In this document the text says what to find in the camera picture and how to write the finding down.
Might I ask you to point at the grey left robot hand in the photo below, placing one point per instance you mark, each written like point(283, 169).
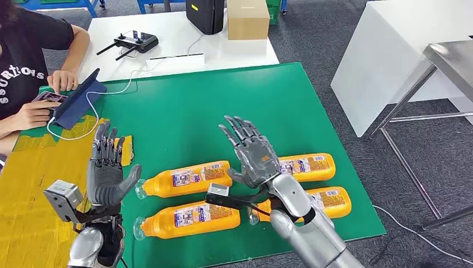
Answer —
point(105, 181)

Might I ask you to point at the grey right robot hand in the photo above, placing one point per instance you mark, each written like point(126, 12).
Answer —
point(257, 159)

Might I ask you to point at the person's left hand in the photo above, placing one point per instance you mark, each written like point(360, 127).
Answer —
point(63, 79)

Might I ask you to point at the person's right hand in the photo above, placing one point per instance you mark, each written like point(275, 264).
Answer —
point(33, 115)

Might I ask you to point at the orange bottle with clear cap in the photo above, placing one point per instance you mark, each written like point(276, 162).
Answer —
point(192, 220)
point(332, 201)
point(184, 179)
point(314, 166)

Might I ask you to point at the person's left forearm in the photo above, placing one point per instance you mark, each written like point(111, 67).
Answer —
point(79, 51)

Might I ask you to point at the person's right forearm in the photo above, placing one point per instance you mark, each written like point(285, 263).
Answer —
point(7, 129)

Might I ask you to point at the smartphone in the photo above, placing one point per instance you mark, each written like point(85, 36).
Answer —
point(50, 97)

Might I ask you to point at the blue tablet case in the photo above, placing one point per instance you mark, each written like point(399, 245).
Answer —
point(79, 105)

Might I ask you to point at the small yellow taped cardboard piece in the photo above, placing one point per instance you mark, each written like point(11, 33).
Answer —
point(127, 151)

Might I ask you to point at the person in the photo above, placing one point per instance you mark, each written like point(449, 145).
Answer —
point(22, 55)

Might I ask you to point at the green table mat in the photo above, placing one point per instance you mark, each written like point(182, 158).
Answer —
point(221, 103)

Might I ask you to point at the blue metal cart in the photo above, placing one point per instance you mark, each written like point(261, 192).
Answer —
point(66, 5)

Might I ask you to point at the black remote controller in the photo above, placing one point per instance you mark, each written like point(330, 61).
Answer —
point(142, 42)

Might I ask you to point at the brown cardboard box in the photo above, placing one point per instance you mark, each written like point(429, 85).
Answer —
point(247, 22)

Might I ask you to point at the green plastic crate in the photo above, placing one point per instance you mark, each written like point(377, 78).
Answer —
point(274, 13)

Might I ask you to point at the black case with yellow tag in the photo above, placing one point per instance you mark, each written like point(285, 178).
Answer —
point(203, 16)

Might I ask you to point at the white panel table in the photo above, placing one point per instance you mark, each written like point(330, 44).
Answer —
point(384, 55)

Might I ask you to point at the stainless steel table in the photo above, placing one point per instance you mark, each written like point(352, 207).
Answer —
point(451, 59)

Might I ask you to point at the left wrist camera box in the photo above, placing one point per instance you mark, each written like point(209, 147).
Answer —
point(63, 199)

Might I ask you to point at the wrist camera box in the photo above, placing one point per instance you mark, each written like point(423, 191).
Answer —
point(218, 190)
point(63, 199)

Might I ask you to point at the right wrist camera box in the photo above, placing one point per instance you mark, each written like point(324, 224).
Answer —
point(218, 190)

